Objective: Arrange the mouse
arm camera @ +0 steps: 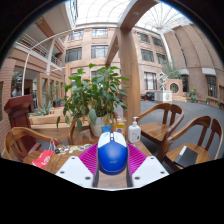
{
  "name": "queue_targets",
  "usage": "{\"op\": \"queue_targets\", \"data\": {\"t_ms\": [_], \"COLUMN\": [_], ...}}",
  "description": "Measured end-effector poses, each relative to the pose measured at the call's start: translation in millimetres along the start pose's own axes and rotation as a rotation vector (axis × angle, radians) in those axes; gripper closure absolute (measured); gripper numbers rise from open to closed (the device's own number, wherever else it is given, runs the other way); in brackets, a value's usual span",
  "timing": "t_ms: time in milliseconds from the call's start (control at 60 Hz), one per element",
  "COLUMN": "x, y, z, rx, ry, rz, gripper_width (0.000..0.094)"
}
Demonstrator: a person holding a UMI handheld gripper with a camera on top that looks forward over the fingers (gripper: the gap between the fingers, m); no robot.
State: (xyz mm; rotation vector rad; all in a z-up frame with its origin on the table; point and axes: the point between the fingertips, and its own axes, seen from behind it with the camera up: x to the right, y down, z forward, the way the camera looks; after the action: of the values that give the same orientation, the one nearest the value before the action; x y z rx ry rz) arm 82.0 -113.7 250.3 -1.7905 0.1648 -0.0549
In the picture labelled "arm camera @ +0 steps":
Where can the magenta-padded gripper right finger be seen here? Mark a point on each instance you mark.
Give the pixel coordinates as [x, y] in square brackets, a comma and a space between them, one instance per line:
[150, 169]

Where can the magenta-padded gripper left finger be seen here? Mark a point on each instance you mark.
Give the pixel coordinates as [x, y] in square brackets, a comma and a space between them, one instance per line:
[74, 169]

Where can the blue and white computer mouse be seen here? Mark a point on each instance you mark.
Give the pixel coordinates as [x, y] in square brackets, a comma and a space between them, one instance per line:
[112, 155]

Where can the wooden armchair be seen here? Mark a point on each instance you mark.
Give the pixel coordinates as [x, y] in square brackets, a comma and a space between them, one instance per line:
[18, 132]
[173, 154]
[74, 133]
[160, 128]

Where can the red paper shopping bag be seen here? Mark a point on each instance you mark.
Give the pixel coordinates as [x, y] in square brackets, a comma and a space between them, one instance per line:
[43, 159]

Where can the black flat box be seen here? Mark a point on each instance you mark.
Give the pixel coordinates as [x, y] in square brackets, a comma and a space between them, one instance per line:
[186, 157]

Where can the white pump dispenser bottle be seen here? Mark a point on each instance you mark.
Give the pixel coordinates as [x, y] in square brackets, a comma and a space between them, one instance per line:
[134, 133]

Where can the blue squeeze tube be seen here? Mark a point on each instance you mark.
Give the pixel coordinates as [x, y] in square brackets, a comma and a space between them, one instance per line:
[106, 129]

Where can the yellow dish soap bottle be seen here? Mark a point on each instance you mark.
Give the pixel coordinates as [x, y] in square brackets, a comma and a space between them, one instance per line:
[120, 127]

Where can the spiky agave plant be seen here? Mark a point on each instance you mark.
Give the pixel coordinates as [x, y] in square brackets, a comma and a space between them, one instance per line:
[45, 107]

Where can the white outdoor sculpture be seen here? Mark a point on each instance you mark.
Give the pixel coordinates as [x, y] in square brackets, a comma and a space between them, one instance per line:
[163, 95]

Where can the dark red wooden podium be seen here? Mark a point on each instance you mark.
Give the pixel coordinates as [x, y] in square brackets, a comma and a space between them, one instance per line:
[20, 113]

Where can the green leafy potted plant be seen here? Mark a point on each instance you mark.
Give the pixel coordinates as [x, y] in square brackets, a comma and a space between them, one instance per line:
[96, 93]

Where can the yellow flowering plant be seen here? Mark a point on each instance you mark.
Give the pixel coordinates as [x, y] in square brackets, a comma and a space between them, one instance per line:
[193, 95]

